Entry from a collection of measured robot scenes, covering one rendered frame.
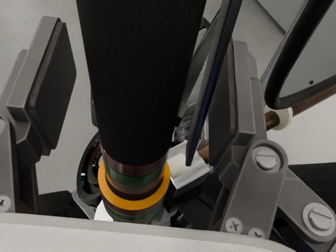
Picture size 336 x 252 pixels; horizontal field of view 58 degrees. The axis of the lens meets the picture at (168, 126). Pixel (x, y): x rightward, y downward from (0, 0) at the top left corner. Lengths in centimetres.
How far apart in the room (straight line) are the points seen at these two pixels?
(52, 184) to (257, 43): 177
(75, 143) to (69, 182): 24
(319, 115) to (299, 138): 5
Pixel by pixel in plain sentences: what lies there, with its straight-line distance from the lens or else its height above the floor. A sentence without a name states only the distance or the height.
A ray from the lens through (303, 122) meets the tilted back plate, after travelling 58.
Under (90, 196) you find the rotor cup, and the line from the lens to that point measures 40.
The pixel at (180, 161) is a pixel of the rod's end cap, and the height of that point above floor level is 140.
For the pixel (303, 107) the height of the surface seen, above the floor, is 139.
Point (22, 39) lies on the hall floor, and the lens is 241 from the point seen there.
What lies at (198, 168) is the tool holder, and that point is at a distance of 22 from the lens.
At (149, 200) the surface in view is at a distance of 18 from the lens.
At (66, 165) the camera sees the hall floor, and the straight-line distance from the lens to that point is 177.
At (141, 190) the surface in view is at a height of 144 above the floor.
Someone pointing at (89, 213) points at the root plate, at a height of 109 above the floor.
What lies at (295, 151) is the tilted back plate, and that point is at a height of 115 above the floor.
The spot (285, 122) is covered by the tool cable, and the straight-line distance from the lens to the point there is 26.
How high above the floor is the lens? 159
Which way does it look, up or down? 58 degrees down
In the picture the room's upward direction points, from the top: 12 degrees clockwise
